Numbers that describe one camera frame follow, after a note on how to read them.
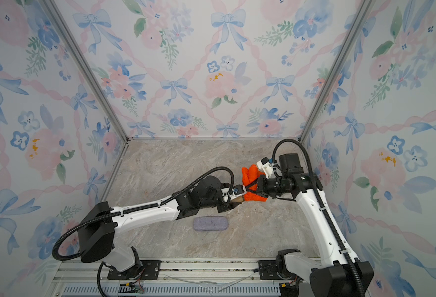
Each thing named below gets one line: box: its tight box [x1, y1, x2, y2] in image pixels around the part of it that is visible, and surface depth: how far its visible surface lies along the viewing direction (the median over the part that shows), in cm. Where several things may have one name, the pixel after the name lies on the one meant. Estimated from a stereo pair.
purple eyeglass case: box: [193, 215, 229, 231], surface depth 85 cm
